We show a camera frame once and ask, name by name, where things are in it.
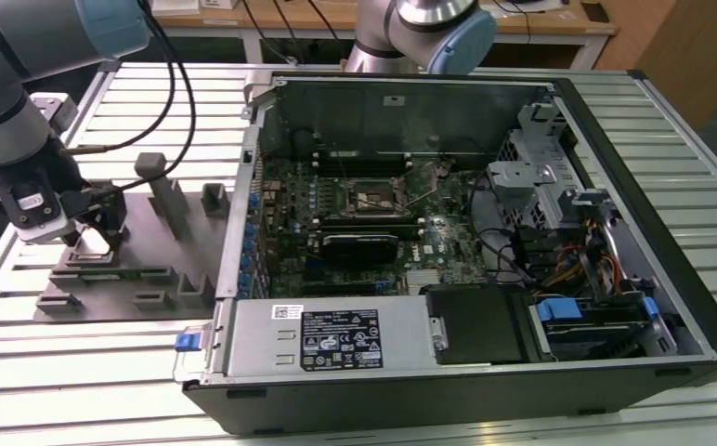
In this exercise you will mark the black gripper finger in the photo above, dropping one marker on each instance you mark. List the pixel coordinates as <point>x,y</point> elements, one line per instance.
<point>72,237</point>
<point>110,213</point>

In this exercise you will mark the silver square CPU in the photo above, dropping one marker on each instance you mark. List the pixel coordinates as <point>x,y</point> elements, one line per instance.
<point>92,244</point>

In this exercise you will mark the metal locking lever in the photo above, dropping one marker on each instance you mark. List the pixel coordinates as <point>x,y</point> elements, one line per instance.
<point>340,163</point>
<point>424,191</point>

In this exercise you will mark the CPU socket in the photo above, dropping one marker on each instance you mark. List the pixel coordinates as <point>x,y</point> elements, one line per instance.
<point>374,197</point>

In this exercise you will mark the grey parts rack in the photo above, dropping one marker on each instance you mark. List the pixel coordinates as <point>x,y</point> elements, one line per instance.
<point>147,223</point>

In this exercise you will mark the green RAM stick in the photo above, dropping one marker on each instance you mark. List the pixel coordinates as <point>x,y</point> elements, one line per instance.
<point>123,277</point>

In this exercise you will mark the blue case latch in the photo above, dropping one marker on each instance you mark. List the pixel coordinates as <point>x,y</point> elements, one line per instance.
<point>186,341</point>

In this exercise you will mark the black round speaker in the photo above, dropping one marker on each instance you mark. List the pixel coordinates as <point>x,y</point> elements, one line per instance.
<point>302,139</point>

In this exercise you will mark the silver power supply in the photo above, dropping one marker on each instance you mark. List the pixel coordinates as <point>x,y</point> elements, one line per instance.
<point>259,334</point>

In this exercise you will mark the white box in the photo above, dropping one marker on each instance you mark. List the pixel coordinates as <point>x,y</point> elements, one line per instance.
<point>175,5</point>
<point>219,3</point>

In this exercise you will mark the wooden desk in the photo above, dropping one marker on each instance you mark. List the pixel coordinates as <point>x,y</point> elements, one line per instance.
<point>222,18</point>

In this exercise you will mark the black expansion slot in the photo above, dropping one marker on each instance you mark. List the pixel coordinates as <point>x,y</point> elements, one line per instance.
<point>339,289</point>

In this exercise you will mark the black graphics card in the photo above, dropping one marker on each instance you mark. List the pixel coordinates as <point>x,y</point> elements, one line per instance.
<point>358,251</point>

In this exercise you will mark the RAM slot black clips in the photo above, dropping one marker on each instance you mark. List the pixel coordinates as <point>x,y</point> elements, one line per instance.
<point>362,161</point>
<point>364,228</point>
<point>364,219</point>
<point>362,171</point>

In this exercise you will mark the small silver heatsink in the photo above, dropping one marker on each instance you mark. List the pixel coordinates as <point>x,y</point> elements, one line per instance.
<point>423,282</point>

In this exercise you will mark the green motherboard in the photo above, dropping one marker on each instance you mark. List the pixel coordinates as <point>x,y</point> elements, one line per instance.
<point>451,237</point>

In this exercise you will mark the black PC case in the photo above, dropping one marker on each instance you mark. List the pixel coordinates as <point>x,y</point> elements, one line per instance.
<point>395,409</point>

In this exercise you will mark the black plastic shroud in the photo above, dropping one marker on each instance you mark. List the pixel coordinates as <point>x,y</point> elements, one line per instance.
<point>476,325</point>

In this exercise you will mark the metal drive cage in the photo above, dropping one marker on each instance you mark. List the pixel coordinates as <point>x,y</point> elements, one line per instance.
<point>519,181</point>

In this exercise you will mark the blue disk carrier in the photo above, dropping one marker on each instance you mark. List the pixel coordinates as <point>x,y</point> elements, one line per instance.
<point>557,310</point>

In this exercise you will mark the blue plastic tab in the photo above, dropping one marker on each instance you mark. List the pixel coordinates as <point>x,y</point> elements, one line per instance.
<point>649,309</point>

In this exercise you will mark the black phone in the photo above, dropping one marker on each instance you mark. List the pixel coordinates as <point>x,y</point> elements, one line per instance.
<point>595,11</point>

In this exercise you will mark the wooden cabinet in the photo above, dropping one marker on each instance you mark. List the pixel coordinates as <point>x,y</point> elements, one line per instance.
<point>693,56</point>

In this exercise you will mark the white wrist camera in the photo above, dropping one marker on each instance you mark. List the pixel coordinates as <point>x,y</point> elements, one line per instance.
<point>39,227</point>

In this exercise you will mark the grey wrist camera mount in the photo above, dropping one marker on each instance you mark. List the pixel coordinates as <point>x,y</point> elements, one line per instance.
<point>55,111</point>

